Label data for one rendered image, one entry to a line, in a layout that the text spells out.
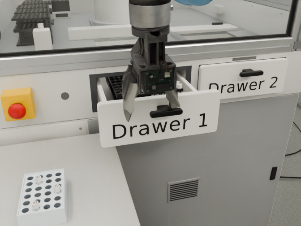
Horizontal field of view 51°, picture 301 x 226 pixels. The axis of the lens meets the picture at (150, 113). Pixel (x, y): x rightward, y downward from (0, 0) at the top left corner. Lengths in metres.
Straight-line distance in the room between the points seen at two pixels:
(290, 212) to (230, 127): 0.91
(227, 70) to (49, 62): 0.50
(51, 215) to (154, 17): 0.40
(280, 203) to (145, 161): 1.06
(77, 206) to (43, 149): 0.25
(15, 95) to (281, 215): 1.46
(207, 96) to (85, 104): 0.34
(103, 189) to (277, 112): 0.68
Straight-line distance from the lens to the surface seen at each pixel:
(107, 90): 0.99
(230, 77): 0.97
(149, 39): 0.55
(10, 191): 0.76
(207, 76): 0.93
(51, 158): 0.83
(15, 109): 0.81
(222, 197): 1.25
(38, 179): 0.69
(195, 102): 0.74
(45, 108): 0.89
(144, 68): 0.57
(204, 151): 1.08
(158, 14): 0.56
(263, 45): 1.01
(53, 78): 0.86
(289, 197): 1.98
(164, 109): 0.69
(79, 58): 0.84
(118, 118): 0.70
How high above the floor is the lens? 1.22
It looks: 27 degrees down
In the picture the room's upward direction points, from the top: straight up
